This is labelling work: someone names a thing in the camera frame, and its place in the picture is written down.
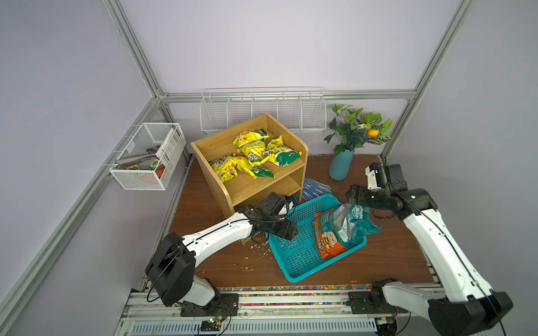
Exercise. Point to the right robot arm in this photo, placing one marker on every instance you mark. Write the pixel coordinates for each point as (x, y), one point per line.
(469, 304)

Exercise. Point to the items in side basket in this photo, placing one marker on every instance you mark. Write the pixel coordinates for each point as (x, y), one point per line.
(149, 162)

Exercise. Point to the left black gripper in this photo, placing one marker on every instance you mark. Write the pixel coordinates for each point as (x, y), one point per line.
(288, 234)

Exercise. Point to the wooden two-tier shelf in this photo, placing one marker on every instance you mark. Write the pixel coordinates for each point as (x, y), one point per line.
(234, 182)

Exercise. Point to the yellow green bag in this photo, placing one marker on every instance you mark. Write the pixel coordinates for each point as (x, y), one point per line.
(254, 171)
(280, 154)

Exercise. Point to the teal plastic basket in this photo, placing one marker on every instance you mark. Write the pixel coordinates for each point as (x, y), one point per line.
(300, 258)

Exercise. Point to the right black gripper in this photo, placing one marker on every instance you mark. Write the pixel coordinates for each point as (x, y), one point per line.
(361, 197)

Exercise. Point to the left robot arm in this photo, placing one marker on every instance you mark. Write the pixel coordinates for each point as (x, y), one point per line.
(171, 269)

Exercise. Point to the yellow bag top back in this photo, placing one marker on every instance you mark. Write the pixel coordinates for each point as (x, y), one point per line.
(252, 143)

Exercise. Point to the yellow bag front left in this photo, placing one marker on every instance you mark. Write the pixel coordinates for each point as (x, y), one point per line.
(225, 167)

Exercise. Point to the teal vase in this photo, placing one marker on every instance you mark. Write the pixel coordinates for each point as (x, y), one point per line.
(340, 165)

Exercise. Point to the white wire wall rack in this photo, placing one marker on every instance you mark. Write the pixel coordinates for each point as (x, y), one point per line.
(300, 109)

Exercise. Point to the white wire side basket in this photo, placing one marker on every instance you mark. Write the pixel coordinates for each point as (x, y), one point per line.
(171, 140)

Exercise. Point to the artificial green plant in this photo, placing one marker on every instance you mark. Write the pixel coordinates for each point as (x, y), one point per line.
(354, 128)

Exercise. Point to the blue dotted work gloves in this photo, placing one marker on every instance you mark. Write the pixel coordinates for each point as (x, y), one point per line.
(313, 189)

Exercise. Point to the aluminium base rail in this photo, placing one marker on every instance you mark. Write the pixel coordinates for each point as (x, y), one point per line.
(296, 310)

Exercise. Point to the green orange fertilizer bag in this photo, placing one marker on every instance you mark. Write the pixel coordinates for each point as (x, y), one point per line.
(342, 228)

